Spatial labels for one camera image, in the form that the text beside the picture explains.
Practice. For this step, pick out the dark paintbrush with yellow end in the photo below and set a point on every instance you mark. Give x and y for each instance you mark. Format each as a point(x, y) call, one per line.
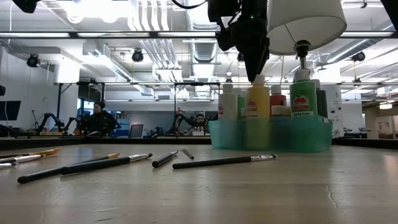
point(37, 178)

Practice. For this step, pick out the person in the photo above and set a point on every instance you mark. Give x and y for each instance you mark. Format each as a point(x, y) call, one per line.
point(99, 121)
point(200, 123)

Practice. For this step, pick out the green translucent plastic bin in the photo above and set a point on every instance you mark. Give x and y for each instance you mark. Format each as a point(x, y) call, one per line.
point(295, 137)

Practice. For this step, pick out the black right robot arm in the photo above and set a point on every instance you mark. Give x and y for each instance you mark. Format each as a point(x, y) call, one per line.
point(390, 12)

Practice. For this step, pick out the grey background monitor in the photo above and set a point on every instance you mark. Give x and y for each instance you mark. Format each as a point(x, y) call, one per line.
point(136, 131)

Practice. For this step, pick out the thin dark paintbrush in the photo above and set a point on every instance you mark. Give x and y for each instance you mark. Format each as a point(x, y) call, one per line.
point(25, 158)
point(3, 165)

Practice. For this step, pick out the black hanging camera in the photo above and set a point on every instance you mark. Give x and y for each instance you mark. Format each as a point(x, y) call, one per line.
point(137, 56)
point(33, 60)
point(241, 57)
point(358, 56)

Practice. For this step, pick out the large white paint bottle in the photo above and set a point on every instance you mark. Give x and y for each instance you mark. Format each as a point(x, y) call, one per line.
point(228, 105)

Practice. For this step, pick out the black overhead crossbar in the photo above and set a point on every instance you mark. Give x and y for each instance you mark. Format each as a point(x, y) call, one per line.
point(124, 34)

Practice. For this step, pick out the large green paint bottle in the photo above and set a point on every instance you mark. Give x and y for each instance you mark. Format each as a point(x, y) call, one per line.
point(242, 102)

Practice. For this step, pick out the orange bristle paintbrush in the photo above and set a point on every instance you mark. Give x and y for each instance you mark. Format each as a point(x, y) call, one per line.
point(186, 153)

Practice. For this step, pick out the large dark teal paint bottle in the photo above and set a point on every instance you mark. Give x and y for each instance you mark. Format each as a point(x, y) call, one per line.
point(322, 99)

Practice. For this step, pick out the large pink paint bottle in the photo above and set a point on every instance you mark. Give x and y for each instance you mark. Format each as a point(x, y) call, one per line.
point(277, 98)

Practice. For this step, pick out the background black robot arm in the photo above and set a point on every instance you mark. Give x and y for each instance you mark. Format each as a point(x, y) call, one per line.
point(51, 119)
point(180, 119)

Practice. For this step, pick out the white shade chrome table lamp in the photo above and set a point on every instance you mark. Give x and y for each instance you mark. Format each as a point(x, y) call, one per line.
point(304, 18)

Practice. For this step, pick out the silver ceiling duct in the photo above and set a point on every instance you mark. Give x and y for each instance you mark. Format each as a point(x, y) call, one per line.
point(202, 49)

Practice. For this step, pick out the white cylindrical appliance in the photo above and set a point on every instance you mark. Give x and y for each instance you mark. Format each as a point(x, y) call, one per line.
point(335, 105)

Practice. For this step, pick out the light green labelled paint bottle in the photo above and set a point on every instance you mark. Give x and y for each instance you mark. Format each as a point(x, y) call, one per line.
point(303, 96)

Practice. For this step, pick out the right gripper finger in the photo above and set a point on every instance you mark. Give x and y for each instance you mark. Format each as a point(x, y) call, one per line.
point(252, 62)
point(265, 57)

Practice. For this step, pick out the background black frame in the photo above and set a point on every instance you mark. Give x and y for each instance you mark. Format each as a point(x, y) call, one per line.
point(192, 83)

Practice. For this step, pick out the large bright yellow paint bottle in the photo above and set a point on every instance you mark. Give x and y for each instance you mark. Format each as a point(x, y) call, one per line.
point(258, 102)

